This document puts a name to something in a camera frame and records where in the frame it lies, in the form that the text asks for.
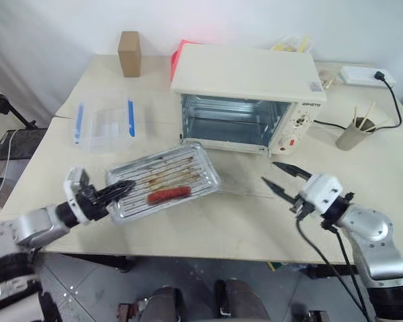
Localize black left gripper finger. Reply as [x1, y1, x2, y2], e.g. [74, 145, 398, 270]
[104, 186, 132, 204]
[103, 180, 137, 195]

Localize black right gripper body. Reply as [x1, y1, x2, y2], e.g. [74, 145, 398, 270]
[289, 194, 316, 219]

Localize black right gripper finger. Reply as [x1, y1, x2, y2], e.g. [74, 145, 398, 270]
[271, 162, 313, 182]
[261, 176, 299, 205]

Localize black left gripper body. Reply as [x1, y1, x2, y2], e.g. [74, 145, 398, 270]
[74, 185, 112, 221]

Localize silver ribbed baking tray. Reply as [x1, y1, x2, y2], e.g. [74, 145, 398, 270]
[105, 141, 223, 227]

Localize glass toaster oven door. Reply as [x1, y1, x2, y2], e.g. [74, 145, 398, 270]
[201, 146, 277, 199]

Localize red sausage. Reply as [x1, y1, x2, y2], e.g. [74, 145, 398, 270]
[146, 185, 192, 205]

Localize cream toaster oven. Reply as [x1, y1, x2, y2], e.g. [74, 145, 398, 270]
[170, 44, 327, 157]

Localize clear box with blue clips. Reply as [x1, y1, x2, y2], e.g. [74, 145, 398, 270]
[73, 97, 155, 154]

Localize grey paper cup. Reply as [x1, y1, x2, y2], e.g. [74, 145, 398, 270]
[335, 117, 379, 152]

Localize black flat mat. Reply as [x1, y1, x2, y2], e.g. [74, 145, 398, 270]
[0, 128, 48, 162]

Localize small wooden pieces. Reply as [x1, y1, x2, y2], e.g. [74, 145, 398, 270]
[316, 68, 337, 90]

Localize dark rounded shape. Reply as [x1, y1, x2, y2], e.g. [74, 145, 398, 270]
[119, 284, 184, 322]
[216, 279, 271, 322]

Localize white power strip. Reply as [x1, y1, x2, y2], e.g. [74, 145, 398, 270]
[339, 65, 398, 89]

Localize black tripod stand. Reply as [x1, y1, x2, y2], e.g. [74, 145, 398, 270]
[0, 80, 38, 131]

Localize yellow white packet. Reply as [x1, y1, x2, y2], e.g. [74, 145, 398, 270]
[271, 33, 315, 55]

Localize brown cardboard box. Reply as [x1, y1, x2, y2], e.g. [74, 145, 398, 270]
[117, 31, 143, 78]

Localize red plastic container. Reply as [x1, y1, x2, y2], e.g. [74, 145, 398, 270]
[169, 38, 202, 82]

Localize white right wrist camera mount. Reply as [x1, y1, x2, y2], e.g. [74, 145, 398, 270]
[298, 172, 345, 216]

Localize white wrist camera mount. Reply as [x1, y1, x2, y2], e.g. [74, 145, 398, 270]
[298, 172, 345, 216]
[62, 166, 92, 225]

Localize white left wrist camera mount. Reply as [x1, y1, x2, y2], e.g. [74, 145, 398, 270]
[62, 166, 92, 225]

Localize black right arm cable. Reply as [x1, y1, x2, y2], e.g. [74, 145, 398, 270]
[296, 214, 369, 322]
[324, 224, 372, 322]

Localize black table frame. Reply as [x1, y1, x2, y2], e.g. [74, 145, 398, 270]
[38, 252, 359, 280]

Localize white thin cable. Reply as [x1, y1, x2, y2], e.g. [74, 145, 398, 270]
[0, 132, 19, 204]

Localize black oven power cord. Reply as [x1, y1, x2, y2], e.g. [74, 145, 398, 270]
[314, 70, 403, 130]

